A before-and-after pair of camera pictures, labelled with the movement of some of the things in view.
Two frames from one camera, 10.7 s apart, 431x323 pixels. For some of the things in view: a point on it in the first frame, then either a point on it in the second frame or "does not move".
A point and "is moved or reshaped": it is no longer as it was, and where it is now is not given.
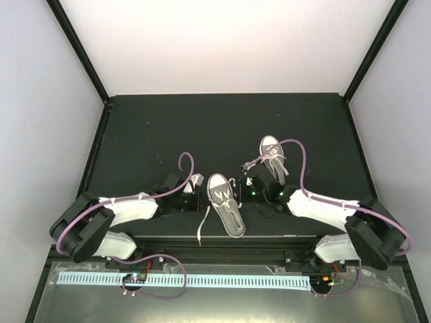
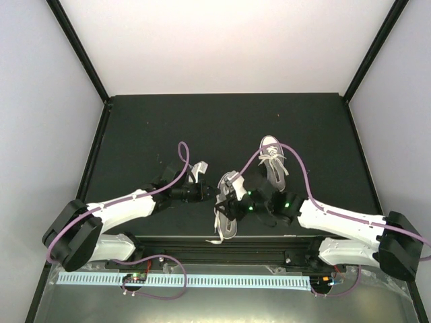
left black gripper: (196, 206) to (204, 196)
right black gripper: (242, 196) to (231, 207)
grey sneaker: (222, 200) is moved or reshaped
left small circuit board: (135, 278) does not move
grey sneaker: (275, 159) does not move
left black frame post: (81, 51) does not move
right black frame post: (386, 29) does not move
